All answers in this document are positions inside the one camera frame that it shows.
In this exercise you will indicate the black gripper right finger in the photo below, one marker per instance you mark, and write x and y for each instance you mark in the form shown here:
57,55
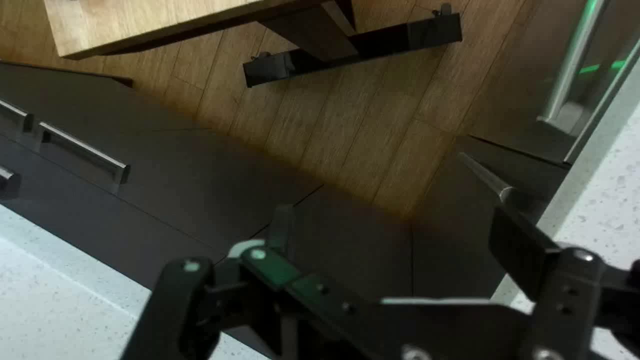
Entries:
567,300

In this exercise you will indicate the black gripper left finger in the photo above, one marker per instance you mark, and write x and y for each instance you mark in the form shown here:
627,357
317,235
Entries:
180,300

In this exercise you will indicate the dark brown cabinet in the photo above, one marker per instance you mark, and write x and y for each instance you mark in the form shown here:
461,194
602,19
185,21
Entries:
167,181

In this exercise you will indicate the light wooden table top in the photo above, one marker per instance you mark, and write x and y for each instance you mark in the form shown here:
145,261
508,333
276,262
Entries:
133,21

